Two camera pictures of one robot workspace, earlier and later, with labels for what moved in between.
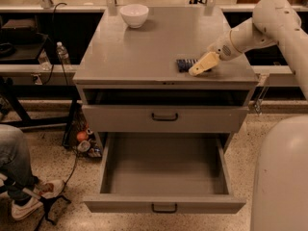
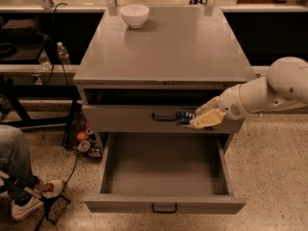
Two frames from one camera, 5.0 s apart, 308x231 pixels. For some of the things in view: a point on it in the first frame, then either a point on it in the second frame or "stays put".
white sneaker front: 51,188 stays put
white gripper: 222,49 to 230,104
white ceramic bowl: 135,14 stays put
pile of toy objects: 89,142 stays put
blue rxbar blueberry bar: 185,64 to 184,117
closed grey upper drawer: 163,118 stays put
